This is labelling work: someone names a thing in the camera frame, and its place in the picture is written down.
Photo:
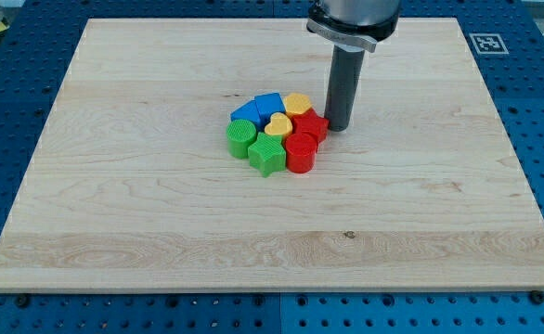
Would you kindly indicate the red star block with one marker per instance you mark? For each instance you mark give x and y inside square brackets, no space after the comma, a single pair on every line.
[312,124]

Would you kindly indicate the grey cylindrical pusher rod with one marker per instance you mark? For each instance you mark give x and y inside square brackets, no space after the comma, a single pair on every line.
[345,70]

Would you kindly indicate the green star block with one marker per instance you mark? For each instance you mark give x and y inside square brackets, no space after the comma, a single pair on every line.
[267,154]

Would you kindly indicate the white fiducial marker tag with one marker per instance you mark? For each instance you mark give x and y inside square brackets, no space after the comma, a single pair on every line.
[488,44]

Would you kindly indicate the red cylinder block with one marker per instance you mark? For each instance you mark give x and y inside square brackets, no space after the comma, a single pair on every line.
[301,152]

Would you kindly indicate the blue cube block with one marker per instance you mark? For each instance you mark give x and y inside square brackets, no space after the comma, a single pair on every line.
[268,104]

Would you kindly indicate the yellow heart block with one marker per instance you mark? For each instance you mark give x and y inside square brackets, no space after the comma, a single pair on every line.
[279,125]

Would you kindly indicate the light wooden board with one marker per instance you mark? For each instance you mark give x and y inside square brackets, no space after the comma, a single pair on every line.
[131,189]

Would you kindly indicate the green cylinder block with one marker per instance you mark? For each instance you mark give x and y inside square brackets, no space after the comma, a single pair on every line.
[240,135]

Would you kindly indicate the blue triangle block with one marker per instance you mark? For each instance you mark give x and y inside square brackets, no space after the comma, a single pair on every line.
[248,112]

